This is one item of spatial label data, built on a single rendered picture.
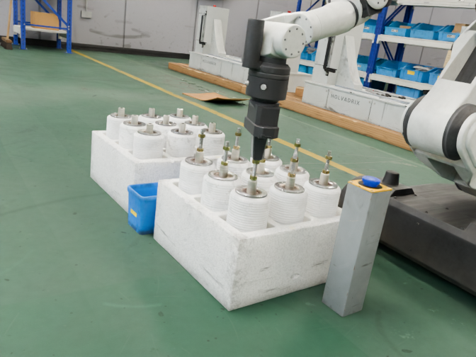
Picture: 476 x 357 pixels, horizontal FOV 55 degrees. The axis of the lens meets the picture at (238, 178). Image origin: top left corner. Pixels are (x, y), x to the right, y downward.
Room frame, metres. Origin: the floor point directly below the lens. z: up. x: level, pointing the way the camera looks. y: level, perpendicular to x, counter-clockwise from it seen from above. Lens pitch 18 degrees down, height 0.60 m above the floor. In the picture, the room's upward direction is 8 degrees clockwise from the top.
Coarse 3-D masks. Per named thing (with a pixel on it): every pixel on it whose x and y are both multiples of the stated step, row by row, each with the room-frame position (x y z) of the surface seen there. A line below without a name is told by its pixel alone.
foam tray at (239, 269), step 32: (160, 192) 1.18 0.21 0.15; (160, 224) 1.17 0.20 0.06; (192, 224) 1.04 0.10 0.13; (224, 224) 0.96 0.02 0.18; (320, 224) 1.05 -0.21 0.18; (192, 256) 1.03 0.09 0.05; (224, 256) 0.93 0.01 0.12; (256, 256) 0.93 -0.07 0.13; (288, 256) 0.99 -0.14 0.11; (320, 256) 1.06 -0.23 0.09; (224, 288) 0.92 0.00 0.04; (256, 288) 0.94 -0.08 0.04; (288, 288) 1.00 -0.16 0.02
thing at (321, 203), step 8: (304, 184) 1.15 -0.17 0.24; (312, 192) 1.11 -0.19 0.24; (320, 192) 1.10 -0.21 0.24; (328, 192) 1.10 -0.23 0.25; (336, 192) 1.11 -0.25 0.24; (312, 200) 1.11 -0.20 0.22; (320, 200) 1.10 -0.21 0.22; (328, 200) 1.10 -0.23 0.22; (336, 200) 1.12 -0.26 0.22; (312, 208) 1.10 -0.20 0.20; (320, 208) 1.10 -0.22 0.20; (328, 208) 1.10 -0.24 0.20; (336, 208) 1.13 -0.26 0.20; (312, 216) 1.10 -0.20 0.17; (320, 216) 1.10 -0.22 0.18; (328, 216) 1.10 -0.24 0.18
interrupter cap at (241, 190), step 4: (236, 188) 1.00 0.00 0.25; (240, 188) 1.01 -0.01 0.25; (244, 188) 1.02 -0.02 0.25; (256, 188) 1.02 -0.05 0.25; (260, 188) 1.03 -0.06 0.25; (236, 192) 0.99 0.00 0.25; (240, 192) 0.99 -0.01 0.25; (244, 192) 1.00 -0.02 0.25; (256, 192) 1.01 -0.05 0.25; (260, 192) 1.01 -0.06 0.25; (264, 192) 1.01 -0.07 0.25; (244, 196) 0.97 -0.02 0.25; (248, 196) 0.96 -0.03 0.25; (252, 196) 0.97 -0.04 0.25; (256, 196) 0.97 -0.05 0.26; (260, 196) 0.97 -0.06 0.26; (264, 196) 0.98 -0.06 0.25
